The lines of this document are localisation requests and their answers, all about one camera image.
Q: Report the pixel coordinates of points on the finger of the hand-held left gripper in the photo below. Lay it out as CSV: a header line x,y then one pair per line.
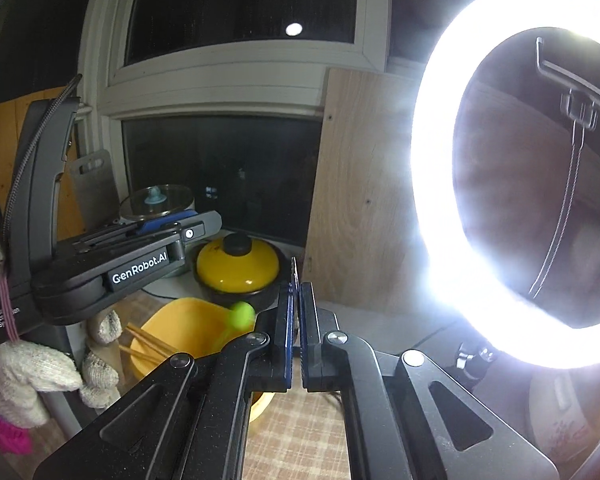
x,y
170,223
200,232

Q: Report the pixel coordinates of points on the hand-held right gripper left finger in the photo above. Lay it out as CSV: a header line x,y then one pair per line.
x,y
287,332

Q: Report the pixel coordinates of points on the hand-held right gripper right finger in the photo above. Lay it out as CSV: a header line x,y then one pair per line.
x,y
311,340

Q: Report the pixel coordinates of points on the green plastic spoon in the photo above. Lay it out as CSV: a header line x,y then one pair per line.
x,y
241,314

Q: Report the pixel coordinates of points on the yellow plastic container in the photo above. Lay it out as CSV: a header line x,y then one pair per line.
x,y
180,320

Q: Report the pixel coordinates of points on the wooden chopstick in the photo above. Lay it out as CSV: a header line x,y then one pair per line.
x,y
147,339
140,352

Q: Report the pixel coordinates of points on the person's left forearm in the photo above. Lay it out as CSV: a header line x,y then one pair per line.
x,y
2,425

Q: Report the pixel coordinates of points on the person's left hand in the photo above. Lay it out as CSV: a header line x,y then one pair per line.
x,y
25,375

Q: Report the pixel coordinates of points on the glass lid with blue knob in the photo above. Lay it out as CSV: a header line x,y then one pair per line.
x,y
165,200

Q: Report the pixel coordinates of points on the yellow pot lid black knob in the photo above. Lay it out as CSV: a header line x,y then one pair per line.
x,y
230,272

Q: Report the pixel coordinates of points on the black clay pot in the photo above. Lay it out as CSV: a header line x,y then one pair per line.
x,y
215,296

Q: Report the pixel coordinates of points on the grey cutting board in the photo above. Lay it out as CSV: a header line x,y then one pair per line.
x,y
95,195

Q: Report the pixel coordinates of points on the checkered tablecloth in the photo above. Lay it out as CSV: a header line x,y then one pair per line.
x,y
300,435

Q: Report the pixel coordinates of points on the light wooden panel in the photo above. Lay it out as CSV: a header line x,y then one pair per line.
x,y
360,185

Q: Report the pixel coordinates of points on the white appliance red print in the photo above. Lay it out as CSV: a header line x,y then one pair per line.
x,y
565,425

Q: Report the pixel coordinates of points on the phone holder with gooseneck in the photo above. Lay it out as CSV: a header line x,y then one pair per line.
x,y
580,110

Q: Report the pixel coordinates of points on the white window frame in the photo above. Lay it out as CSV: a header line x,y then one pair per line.
x,y
230,75

